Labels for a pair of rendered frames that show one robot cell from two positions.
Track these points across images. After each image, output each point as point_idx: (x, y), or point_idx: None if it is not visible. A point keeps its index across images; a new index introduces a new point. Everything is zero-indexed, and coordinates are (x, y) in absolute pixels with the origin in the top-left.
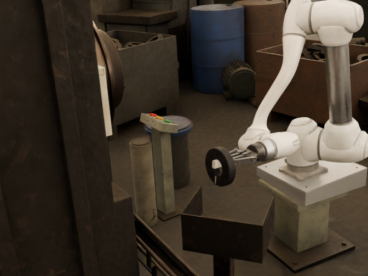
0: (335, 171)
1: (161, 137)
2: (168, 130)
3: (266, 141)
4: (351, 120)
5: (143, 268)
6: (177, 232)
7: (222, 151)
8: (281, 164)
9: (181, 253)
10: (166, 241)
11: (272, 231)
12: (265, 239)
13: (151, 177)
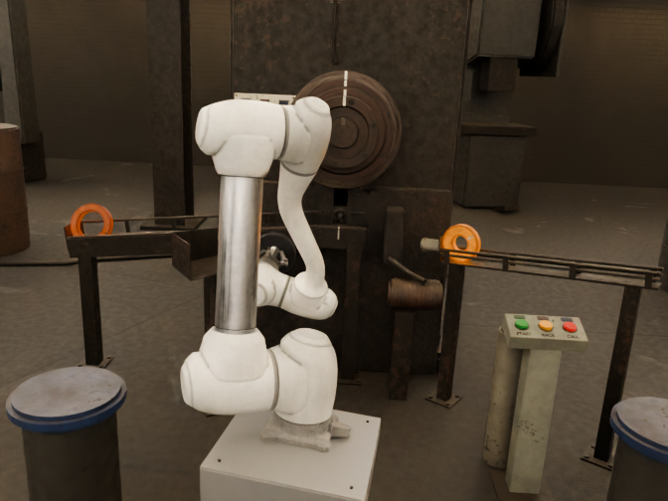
0: (248, 440)
1: (523, 349)
2: (504, 329)
3: (260, 259)
4: (215, 328)
5: (395, 417)
6: (446, 469)
7: (268, 233)
8: (352, 432)
9: (394, 449)
10: (432, 452)
11: (188, 277)
12: (175, 253)
13: (495, 387)
